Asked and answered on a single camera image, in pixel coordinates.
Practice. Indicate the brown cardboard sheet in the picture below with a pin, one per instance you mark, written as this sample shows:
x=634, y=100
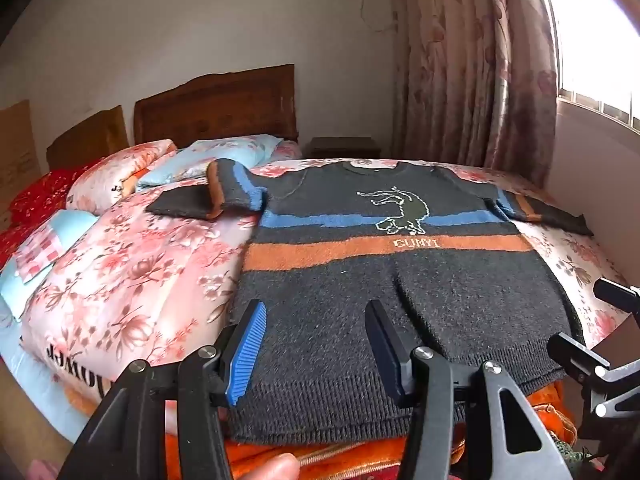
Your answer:
x=17, y=150

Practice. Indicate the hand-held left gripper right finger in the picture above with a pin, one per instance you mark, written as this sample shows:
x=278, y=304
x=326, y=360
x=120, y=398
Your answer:
x=387, y=360

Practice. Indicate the red patterned cloth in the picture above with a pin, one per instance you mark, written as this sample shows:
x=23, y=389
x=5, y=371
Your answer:
x=35, y=195

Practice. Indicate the pink floral pillow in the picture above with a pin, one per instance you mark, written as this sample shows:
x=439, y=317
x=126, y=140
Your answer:
x=110, y=175

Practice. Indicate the light blue blanket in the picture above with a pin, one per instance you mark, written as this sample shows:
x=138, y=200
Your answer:
x=65, y=232

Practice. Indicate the dark wooden nightstand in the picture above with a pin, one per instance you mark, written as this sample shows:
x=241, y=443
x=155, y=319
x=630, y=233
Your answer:
x=345, y=149

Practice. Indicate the person's left hand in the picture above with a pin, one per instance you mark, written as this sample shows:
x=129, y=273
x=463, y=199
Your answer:
x=275, y=467

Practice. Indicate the pink floral curtain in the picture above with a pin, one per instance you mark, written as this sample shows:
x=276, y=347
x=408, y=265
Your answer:
x=450, y=60

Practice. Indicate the large carved wooden headboard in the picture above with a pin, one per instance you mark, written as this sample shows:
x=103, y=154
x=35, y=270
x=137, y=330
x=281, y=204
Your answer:
x=215, y=110

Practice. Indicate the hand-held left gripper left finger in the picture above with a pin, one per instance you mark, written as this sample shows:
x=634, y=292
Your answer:
x=247, y=355

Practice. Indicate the small wooden headboard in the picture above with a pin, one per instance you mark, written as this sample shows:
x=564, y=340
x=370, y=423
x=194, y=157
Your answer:
x=90, y=140

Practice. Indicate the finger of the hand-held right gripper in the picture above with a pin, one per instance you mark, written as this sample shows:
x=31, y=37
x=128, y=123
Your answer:
x=575, y=355
x=617, y=296

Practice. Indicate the dark grey striped knit sweater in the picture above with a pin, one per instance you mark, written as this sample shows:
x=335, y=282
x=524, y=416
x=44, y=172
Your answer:
x=350, y=285

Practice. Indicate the orange fuzzy blanket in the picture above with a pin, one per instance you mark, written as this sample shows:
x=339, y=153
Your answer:
x=542, y=405

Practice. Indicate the pink floral quilt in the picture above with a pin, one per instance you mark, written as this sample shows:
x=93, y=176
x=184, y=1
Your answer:
x=150, y=270

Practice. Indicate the barred window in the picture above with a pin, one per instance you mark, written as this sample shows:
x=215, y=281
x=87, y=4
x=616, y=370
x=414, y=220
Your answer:
x=590, y=35

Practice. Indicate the light blue floral pillow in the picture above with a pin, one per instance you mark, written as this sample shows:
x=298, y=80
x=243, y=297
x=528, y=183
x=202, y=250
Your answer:
x=220, y=152

